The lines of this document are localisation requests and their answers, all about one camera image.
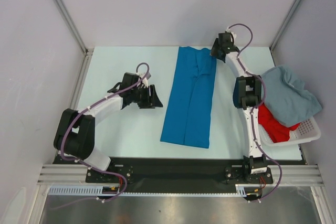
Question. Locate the white plastic basket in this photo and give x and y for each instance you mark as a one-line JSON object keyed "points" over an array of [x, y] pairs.
{"points": [[306, 132]]}

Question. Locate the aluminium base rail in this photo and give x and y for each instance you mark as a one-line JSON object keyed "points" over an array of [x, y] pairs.
{"points": [[72, 174]]}

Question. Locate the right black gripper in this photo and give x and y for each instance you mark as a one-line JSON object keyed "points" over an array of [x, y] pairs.
{"points": [[214, 51]]}

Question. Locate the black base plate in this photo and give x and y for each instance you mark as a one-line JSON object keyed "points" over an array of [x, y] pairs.
{"points": [[176, 176]]}

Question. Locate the aluminium frame post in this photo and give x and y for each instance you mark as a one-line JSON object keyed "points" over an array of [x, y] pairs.
{"points": [[60, 5], [285, 23]]}

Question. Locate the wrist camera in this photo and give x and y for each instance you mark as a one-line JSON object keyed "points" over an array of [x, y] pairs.
{"points": [[144, 77], [232, 33]]}

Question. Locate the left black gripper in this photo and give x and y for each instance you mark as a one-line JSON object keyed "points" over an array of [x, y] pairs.
{"points": [[151, 102]]}

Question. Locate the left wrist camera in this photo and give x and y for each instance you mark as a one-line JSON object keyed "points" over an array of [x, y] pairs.
{"points": [[144, 77]]}

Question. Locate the red t shirt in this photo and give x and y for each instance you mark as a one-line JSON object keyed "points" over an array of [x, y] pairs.
{"points": [[276, 131]]}

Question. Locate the grey t shirt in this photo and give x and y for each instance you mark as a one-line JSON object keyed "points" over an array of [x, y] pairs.
{"points": [[287, 98]]}

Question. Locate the blue t shirt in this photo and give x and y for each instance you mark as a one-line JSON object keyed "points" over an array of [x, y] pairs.
{"points": [[188, 115]]}

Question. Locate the right aluminium frame post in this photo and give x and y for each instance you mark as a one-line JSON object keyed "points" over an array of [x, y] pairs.
{"points": [[285, 23]]}

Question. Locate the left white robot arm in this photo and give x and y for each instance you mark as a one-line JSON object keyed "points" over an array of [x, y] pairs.
{"points": [[75, 135]]}

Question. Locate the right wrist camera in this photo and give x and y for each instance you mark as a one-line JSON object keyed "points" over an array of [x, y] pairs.
{"points": [[232, 33]]}

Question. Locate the left aluminium frame post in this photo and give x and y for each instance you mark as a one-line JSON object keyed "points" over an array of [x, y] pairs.
{"points": [[60, 5]]}

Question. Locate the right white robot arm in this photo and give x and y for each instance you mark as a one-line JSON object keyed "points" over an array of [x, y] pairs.
{"points": [[246, 99]]}

